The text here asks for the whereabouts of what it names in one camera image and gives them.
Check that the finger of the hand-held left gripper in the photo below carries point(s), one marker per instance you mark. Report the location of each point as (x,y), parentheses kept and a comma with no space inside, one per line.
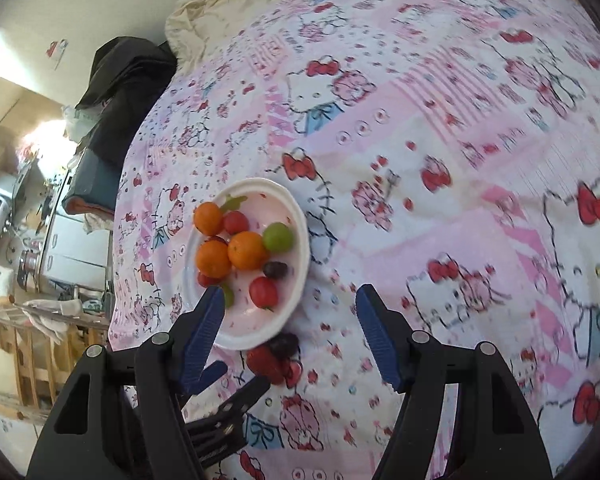
(214,371)
(240,400)

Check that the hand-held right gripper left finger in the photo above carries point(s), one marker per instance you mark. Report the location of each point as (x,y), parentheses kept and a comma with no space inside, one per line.
(205,332)

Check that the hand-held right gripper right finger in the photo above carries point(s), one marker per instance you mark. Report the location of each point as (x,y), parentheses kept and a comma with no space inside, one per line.
(377,337)

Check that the red strawberry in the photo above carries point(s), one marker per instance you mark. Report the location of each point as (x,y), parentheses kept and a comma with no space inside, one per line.
(264,365)

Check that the small green grape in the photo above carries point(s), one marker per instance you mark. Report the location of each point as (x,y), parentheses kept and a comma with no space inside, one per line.
(228,296)

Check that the small red tomato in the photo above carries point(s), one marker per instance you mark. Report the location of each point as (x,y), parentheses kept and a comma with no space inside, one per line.
(205,279)

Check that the orange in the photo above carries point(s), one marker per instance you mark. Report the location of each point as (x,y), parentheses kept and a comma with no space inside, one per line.
(247,250)
(212,259)
(208,217)

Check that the white round plate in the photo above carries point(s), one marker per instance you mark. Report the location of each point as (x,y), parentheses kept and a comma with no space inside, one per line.
(280,310)

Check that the dark purple grape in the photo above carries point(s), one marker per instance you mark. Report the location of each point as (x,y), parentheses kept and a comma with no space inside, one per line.
(285,345)
(275,270)

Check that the green lime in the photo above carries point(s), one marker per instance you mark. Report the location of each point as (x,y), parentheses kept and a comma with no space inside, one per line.
(278,237)

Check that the white drawer cabinet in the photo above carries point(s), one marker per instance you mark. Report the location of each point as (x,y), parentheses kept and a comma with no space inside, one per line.
(75,255)

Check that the white cloth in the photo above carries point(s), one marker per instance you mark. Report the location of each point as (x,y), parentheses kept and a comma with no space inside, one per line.
(47,320)

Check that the wooden chair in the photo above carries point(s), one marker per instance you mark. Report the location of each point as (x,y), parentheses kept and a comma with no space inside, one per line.
(25,360)

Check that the pink cartoon printed blanket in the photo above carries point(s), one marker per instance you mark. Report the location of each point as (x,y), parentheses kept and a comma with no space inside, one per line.
(430,160)

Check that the teal cushion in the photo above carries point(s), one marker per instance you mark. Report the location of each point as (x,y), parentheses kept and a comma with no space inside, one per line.
(90,182)

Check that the dark jacket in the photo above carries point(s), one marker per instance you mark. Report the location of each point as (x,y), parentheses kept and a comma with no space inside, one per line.
(125,95)

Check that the cream blanket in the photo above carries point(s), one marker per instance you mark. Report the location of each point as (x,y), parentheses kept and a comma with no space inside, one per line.
(205,15)

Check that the wall sticker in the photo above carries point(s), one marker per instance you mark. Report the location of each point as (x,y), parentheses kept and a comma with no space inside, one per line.
(57,54)

